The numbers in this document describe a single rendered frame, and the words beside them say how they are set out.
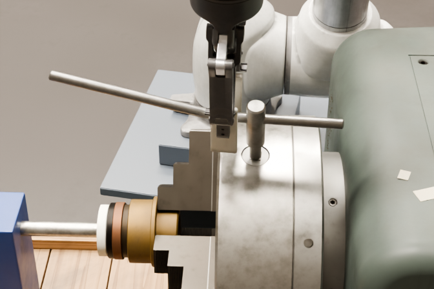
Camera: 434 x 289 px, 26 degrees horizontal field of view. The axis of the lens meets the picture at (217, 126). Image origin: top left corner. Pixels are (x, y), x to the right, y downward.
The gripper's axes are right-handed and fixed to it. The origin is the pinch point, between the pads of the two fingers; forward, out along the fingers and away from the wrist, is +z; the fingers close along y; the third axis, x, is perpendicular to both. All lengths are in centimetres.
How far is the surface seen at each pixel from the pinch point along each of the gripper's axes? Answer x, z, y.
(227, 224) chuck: 1.1, 9.1, 8.8
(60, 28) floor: -89, 174, -206
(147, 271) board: -13.0, 43.8, -7.0
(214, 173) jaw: -2.0, 15.4, -3.9
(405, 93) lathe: 21.6, 6.6, -12.3
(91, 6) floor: -80, 177, -226
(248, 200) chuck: 3.3, 7.8, 6.1
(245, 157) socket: 2.4, 6.8, 0.4
